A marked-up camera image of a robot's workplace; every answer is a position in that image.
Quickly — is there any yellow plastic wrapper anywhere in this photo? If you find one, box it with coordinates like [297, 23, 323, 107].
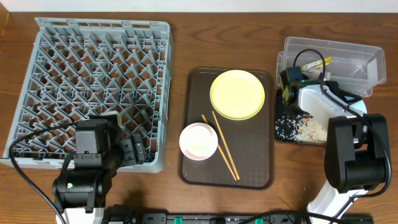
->
[300, 57, 333, 72]

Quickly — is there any light blue bowl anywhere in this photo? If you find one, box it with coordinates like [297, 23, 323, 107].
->
[345, 96, 368, 115]

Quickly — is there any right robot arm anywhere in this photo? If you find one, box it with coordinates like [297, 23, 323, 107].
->
[279, 67, 392, 223]

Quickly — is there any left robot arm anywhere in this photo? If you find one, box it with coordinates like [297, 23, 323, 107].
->
[52, 116, 146, 223]

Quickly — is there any spilled rice food waste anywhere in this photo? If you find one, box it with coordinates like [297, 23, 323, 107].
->
[275, 113, 329, 146]

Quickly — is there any black food waste tray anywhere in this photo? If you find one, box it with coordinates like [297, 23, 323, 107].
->
[274, 88, 363, 146]

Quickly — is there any clear plastic waste bin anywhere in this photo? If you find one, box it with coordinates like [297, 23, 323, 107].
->
[276, 37, 386, 97]

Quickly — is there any white round bowl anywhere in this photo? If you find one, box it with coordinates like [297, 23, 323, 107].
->
[179, 123, 218, 161]

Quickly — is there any lower wooden chopstick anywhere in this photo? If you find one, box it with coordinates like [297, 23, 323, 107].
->
[201, 114, 237, 181]

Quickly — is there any wooden chopstick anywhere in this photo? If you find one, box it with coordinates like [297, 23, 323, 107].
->
[212, 111, 240, 180]
[201, 114, 237, 181]

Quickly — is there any grey plastic dish rack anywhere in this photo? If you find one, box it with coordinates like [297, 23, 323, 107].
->
[1, 17, 174, 173]

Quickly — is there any upper wooden chopstick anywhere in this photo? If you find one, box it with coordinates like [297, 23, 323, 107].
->
[212, 111, 240, 180]

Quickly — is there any dark brown serving tray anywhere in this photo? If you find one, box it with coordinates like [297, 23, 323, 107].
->
[178, 68, 275, 190]

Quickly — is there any yellow round plate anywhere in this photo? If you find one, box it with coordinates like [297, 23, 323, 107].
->
[210, 70, 266, 121]

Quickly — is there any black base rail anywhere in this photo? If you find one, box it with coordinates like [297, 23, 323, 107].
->
[101, 204, 310, 224]

